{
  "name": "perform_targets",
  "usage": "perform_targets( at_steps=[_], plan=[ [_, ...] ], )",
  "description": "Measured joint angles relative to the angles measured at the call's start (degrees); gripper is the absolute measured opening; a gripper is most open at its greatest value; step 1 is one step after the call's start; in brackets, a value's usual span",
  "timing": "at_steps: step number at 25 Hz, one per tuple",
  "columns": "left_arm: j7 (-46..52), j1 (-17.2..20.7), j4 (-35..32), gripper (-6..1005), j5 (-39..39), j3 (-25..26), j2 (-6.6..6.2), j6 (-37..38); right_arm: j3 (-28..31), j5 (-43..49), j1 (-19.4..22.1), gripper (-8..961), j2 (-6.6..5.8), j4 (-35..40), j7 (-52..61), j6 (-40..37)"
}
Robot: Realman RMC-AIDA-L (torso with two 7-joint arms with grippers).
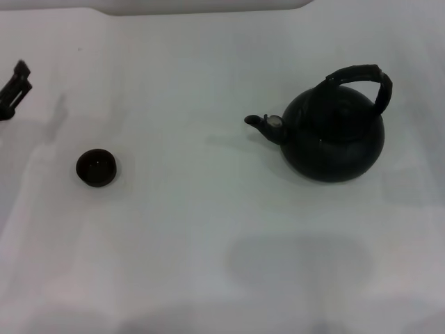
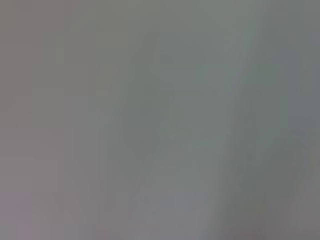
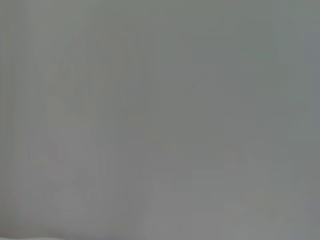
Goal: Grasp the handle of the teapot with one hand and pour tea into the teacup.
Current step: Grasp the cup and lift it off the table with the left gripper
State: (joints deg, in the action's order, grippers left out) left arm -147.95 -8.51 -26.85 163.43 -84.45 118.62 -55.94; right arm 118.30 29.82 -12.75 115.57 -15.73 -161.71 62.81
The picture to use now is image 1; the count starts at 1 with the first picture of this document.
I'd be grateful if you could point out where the dark brown teacup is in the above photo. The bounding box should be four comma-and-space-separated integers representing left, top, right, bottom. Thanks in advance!
76, 148, 118, 189

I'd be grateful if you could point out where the black round teapot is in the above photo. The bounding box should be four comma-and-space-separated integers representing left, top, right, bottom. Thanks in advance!
244, 63, 394, 184

